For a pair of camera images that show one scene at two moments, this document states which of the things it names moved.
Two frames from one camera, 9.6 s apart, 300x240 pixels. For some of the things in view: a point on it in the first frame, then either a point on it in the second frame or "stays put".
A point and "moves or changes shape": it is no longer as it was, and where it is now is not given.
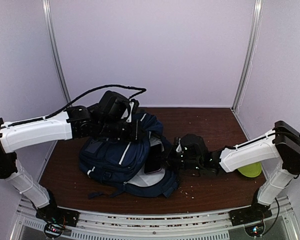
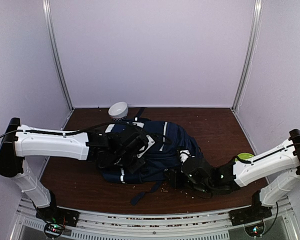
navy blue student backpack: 118,166 moves or changes shape
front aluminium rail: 272,225 stays put
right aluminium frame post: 258,9 stays put
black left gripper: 134,136 -> 133,168
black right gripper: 168,161 -> 175,181
